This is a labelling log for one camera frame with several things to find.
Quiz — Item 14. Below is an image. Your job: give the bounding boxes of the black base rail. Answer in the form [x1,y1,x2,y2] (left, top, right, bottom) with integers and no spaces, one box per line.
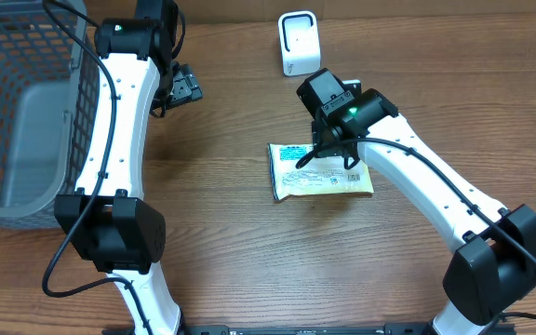
[179,322,432,335]

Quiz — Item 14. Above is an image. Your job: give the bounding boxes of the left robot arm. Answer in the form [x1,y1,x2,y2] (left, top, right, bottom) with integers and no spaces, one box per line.
[42,1,203,334]

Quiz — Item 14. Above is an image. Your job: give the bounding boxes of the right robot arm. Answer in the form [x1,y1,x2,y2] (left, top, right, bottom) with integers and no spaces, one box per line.
[297,69,536,334]

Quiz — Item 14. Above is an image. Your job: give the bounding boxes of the grey plastic shopping basket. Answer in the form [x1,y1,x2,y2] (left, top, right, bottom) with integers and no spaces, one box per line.
[0,1,99,229]

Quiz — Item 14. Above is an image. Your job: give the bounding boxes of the cream snack bag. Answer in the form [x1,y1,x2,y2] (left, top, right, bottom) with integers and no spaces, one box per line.
[268,143,374,201]

